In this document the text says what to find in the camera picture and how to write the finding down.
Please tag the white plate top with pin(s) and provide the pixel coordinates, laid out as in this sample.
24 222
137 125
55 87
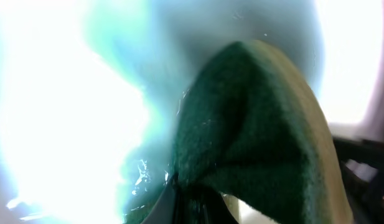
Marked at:
82 81

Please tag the green yellow scrub sponge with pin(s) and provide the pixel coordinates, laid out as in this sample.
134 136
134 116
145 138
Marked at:
250 127

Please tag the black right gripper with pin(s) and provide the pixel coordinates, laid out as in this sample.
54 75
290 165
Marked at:
362 165

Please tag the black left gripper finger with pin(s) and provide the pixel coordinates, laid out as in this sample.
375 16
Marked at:
196 205

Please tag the large brown serving tray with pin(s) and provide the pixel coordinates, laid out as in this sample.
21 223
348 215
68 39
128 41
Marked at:
374 129

